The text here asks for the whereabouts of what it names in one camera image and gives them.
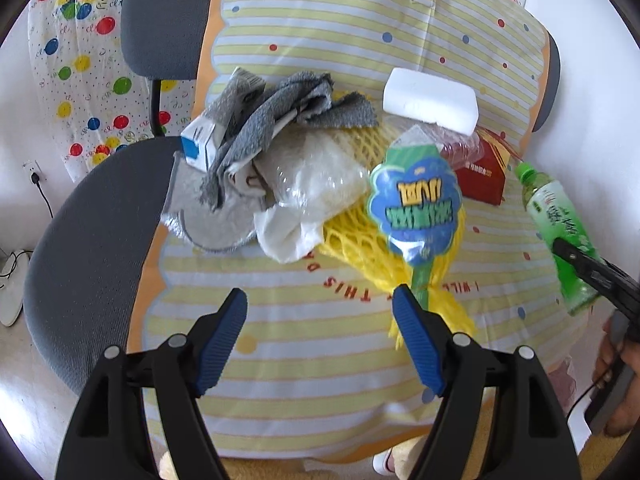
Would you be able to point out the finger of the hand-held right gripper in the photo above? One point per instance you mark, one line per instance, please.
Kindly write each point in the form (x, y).
(582, 262)

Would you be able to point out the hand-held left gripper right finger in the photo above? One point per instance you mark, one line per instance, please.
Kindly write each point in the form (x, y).
(420, 345)

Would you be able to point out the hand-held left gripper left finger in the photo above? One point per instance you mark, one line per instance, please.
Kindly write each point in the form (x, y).
(222, 340)

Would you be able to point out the green tea bottle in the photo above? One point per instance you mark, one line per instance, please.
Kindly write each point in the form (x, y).
(555, 210)

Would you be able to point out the yellow foam net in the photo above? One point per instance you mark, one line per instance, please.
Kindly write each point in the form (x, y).
(360, 250)

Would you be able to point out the person's right hand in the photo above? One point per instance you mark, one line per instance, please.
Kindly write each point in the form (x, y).
(606, 360)

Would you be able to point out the striped yellow plastic cloth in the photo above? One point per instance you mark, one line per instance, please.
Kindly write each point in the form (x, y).
(310, 385)

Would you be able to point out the white shoe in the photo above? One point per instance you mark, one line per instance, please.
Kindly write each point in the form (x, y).
(384, 461)

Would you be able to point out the red paper box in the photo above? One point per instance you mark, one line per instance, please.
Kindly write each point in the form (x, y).
(480, 177)

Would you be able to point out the green blue snack packet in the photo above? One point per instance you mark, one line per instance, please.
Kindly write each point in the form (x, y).
(415, 200)

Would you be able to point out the clear plastic container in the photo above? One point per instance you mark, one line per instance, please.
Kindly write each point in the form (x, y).
(457, 147)

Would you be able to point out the clear plastic bag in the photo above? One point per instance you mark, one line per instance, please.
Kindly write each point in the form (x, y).
(310, 175)

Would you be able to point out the small blue white box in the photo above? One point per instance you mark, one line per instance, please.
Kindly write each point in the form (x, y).
(197, 142)

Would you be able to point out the grey towel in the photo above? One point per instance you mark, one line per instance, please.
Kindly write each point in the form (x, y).
(260, 130)

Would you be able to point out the white floor device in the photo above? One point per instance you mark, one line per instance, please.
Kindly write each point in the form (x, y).
(11, 295)

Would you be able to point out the white foam block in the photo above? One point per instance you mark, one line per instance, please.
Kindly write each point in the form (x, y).
(430, 102)

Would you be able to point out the white wall socket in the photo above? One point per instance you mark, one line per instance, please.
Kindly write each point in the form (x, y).
(31, 167)

